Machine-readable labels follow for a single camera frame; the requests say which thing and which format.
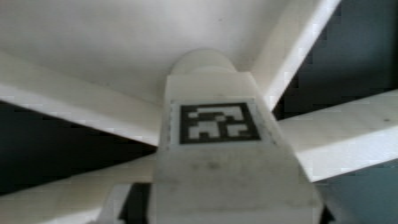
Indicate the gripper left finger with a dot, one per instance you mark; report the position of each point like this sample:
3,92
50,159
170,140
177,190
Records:
110,211

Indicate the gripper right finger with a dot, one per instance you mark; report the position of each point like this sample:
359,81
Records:
341,200

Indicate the white table leg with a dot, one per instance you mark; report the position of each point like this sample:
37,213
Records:
227,175

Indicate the white square table top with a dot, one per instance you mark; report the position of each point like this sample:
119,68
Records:
87,51

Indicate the white U-shaped fence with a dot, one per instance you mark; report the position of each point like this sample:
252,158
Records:
344,142

